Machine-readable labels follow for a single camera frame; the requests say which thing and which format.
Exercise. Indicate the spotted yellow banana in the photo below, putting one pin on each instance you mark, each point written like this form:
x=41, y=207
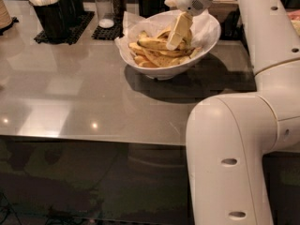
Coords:
x=173, y=37

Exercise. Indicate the black stirrer stick holder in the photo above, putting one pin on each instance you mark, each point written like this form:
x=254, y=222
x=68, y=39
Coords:
x=148, y=8

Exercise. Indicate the black cutlery holder rear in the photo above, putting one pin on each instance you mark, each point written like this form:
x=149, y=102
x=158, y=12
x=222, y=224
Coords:
x=72, y=9

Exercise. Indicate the black cutlery holder front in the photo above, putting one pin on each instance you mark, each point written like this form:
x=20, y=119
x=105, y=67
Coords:
x=52, y=21

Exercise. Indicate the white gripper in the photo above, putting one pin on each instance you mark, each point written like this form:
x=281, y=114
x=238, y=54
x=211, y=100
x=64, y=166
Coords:
x=191, y=0

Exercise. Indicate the stack of paper cups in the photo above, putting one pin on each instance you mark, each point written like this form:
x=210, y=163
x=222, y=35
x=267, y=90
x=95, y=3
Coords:
x=5, y=19

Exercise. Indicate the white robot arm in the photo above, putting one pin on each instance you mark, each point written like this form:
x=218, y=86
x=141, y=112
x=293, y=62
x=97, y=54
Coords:
x=228, y=135

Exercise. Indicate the middle yellow banana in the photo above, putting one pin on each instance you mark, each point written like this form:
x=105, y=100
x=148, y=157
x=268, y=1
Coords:
x=159, y=44

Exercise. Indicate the glass pepper shaker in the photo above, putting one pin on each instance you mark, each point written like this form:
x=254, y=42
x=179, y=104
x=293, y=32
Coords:
x=118, y=8

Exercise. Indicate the black cutlery holder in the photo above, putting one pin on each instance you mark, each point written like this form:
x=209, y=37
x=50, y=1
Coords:
x=72, y=9
x=52, y=21

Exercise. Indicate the left small yellow banana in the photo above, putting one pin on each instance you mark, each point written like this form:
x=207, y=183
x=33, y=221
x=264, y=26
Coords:
x=139, y=57

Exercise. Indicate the white oval bowl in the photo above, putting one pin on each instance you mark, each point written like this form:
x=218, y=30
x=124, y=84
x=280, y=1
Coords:
x=175, y=71

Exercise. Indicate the white paper bowl liner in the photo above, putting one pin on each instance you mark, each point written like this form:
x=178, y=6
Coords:
x=144, y=44

